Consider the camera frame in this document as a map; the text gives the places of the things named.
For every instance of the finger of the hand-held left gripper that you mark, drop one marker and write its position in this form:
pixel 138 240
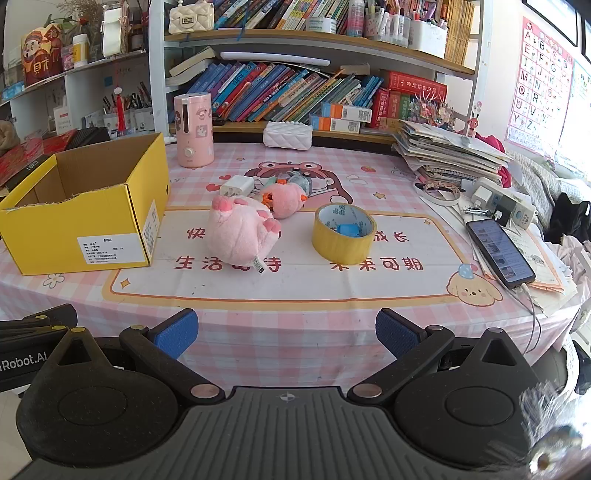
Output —
pixel 27 334
pixel 51 314

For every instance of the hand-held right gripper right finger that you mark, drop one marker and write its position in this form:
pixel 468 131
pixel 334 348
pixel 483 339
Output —
pixel 396 331

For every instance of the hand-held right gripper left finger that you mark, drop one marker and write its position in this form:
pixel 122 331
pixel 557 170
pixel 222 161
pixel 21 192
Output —
pixel 178 331

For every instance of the yellow cardboard box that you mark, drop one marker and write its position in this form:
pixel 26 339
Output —
pixel 69 230

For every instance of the small blue block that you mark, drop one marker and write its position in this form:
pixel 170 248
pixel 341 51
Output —
pixel 347 229

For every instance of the yellow tape roll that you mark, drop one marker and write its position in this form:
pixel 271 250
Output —
pixel 323 244

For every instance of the large pink plush toy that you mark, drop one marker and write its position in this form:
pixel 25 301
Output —
pixel 238 230

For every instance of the white charger plug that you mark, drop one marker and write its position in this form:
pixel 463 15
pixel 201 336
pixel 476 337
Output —
pixel 236 186

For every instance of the small pink plush toy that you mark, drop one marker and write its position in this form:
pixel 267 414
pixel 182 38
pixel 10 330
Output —
pixel 284 201

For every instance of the grey round toy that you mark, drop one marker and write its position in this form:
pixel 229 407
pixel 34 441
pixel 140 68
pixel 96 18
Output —
pixel 302 181

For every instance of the black smartphone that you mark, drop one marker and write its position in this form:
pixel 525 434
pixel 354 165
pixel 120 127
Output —
pixel 501 253

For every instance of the black box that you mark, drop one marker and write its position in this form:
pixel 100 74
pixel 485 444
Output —
pixel 23 173

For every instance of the clear tape roll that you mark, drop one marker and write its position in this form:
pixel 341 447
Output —
pixel 441 188

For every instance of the loose paper sheets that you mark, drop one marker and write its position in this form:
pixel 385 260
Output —
pixel 547 272

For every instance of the red packet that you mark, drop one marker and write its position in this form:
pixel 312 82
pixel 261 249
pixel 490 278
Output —
pixel 41 147

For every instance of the white power strip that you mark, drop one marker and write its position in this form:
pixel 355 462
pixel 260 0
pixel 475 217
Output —
pixel 508 203

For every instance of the brown plush cloth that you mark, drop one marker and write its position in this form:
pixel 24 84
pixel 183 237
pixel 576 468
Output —
pixel 8 137

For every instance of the black ribbed case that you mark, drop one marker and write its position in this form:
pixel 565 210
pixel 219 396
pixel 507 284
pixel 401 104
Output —
pixel 92 134

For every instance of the pale pink cloth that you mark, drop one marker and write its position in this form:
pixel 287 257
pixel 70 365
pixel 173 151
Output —
pixel 570 265

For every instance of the stack of booklets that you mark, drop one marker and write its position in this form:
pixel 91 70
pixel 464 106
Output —
pixel 448 152

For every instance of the black bag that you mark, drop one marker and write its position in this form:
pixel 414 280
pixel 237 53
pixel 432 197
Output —
pixel 570 217

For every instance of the magenta cloth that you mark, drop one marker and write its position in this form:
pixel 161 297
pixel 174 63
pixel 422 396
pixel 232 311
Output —
pixel 494 144

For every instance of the orange and white carton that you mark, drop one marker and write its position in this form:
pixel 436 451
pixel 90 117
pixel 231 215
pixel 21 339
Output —
pixel 334 124
pixel 346 111

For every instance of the group of pen cups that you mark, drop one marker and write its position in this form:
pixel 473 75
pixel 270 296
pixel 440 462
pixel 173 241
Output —
pixel 134 115

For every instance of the red tassel ornament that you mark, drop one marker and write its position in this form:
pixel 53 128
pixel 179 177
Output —
pixel 120 108

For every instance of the white quilted pouch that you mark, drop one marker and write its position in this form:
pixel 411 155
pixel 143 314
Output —
pixel 287 135

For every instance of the colourful hair ornament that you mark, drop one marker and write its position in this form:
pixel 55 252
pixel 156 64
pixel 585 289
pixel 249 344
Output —
pixel 431 108

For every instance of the white side shelf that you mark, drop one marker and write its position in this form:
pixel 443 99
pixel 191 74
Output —
pixel 74 87

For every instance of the red book box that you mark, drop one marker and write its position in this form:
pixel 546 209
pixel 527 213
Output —
pixel 415 82

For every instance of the red printed figure box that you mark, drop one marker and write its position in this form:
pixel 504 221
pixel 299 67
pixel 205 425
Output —
pixel 40 57

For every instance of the row of colourful books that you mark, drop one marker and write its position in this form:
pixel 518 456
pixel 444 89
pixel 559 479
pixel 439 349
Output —
pixel 277 92

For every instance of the white jar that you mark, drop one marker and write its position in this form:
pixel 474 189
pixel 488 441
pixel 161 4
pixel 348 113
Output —
pixel 81 50

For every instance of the white paper bag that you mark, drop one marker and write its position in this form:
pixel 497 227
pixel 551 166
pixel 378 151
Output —
pixel 114 34

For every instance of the white light bar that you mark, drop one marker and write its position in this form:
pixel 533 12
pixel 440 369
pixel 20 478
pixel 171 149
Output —
pixel 277 58

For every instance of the white pen holder box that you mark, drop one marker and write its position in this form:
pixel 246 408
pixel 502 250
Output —
pixel 428 38

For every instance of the row of yellow books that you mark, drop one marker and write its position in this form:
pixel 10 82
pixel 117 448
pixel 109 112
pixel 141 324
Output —
pixel 460 32

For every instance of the clear pen organizer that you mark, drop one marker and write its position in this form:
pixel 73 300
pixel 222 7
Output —
pixel 387 25

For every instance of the cream quilted handbag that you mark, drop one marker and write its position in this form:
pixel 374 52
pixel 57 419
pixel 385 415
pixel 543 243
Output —
pixel 190 18

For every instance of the white tape roll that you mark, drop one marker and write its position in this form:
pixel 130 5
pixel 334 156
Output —
pixel 321 25

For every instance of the blue white bottle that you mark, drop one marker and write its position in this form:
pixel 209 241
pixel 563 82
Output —
pixel 355 18

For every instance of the row of thin books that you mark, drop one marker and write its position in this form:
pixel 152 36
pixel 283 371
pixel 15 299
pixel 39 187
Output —
pixel 277 11

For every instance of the black framed picture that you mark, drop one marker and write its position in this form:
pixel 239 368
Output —
pixel 551 21

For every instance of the alphabet wall poster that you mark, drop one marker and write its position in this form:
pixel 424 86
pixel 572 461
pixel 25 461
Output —
pixel 538 87

